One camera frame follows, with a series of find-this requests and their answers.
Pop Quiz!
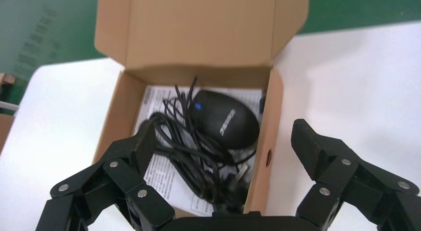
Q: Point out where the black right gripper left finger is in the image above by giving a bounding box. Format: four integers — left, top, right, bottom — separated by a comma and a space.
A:
35, 119, 176, 231

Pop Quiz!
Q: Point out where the white printed manual sheet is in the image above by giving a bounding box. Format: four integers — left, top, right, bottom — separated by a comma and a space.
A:
133, 85, 264, 218

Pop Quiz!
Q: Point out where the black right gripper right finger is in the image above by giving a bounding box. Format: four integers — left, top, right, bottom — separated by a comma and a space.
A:
291, 118, 421, 231

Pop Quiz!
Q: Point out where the black coiled power cable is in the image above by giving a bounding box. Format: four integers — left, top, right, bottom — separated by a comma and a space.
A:
140, 97, 257, 214

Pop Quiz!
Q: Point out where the brown cardboard piece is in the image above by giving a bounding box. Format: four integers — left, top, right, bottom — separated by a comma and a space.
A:
0, 113, 14, 153

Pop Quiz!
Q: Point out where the black computer mouse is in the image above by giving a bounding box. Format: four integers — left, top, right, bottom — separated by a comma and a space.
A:
189, 89, 261, 151

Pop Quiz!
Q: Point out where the brown cardboard storage box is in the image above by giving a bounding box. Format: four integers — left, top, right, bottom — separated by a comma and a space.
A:
93, 0, 310, 220

